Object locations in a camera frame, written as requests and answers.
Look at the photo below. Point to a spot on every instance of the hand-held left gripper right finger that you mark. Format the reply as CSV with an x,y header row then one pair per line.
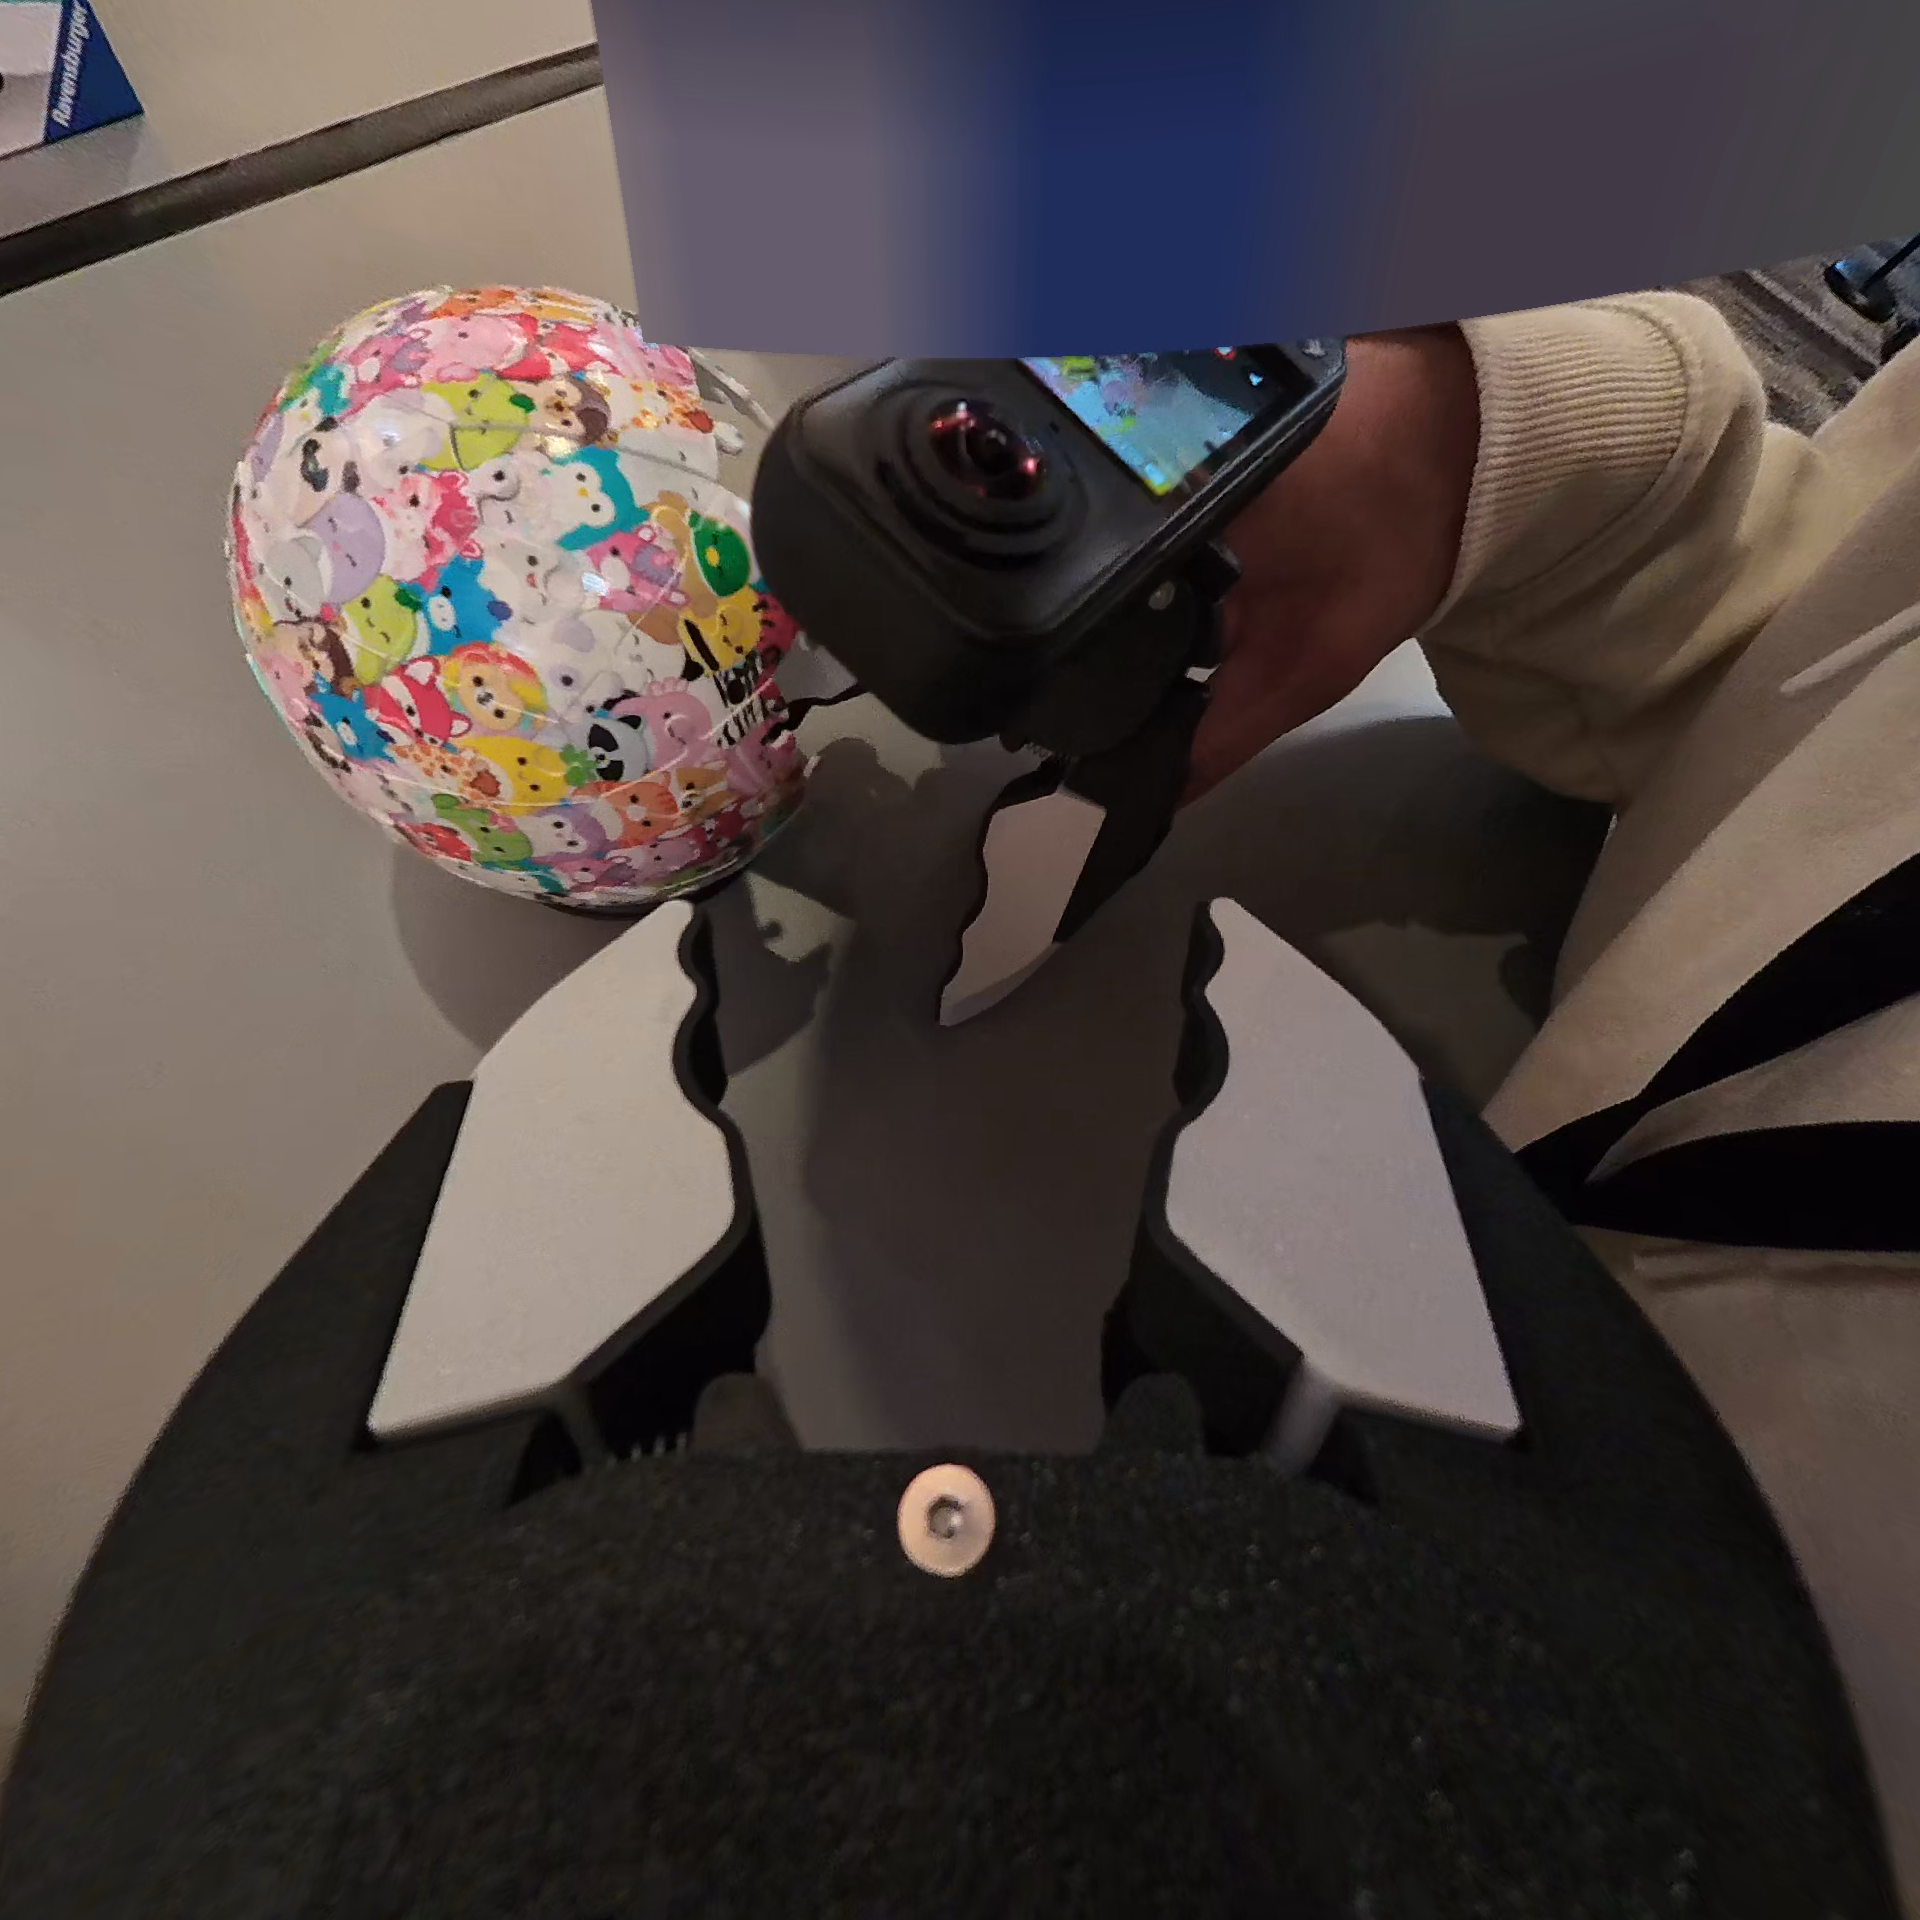
x,y
1349,1231

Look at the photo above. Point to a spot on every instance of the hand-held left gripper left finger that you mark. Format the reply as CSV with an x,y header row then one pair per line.
x,y
560,1231

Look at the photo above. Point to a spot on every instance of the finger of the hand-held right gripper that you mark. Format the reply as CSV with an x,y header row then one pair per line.
x,y
1023,899

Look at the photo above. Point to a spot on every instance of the colourful puzzle ball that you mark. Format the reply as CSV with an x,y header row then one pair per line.
x,y
512,603

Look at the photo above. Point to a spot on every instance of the person's right forearm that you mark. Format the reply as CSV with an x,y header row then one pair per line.
x,y
1635,526

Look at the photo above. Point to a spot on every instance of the puzzle box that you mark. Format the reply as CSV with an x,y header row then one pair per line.
x,y
62,73

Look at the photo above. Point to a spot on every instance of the person's right hand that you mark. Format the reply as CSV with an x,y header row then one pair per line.
x,y
1324,571

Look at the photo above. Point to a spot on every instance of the beige hoodie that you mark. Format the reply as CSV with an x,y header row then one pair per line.
x,y
1745,1409

